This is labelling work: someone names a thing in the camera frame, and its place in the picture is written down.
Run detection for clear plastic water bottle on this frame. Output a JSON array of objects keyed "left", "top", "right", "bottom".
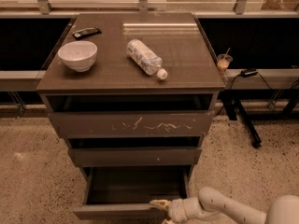
[{"left": 127, "top": 39, "right": 168, "bottom": 80}]

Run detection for black cable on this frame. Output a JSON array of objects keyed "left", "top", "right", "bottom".
[{"left": 215, "top": 71, "right": 299, "bottom": 117}]

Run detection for white ceramic bowl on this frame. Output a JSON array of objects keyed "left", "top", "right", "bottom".
[{"left": 58, "top": 41, "right": 98, "bottom": 72}]

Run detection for black metal stand leg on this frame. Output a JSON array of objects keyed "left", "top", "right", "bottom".
[{"left": 221, "top": 91, "right": 262, "bottom": 148}]

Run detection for black remote control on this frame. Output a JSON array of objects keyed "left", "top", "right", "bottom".
[{"left": 72, "top": 27, "right": 102, "bottom": 40}]

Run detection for black power adapter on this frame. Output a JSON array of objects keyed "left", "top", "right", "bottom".
[{"left": 240, "top": 68, "right": 258, "bottom": 77}]

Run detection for grey drawer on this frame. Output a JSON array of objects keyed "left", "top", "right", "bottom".
[
  {"left": 49, "top": 111, "right": 214, "bottom": 139},
  {"left": 74, "top": 165, "right": 190, "bottom": 219},
  {"left": 69, "top": 147, "right": 201, "bottom": 167}
]

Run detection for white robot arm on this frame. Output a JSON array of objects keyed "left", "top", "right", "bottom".
[{"left": 149, "top": 187, "right": 299, "bottom": 224}]

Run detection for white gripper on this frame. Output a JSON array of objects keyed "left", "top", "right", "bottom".
[{"left": 149, "top": 197, "right": 204, "bottom": 224}]

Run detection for plastic cup with straw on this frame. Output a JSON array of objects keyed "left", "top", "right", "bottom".
[{"left": 217, "top": 49, "right": 233, "bottom": 72}]

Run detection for dark grey drawer cabinet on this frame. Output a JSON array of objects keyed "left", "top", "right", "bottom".
[{"left": 37, "top": 13, "right": 224, "bottom": 153}]

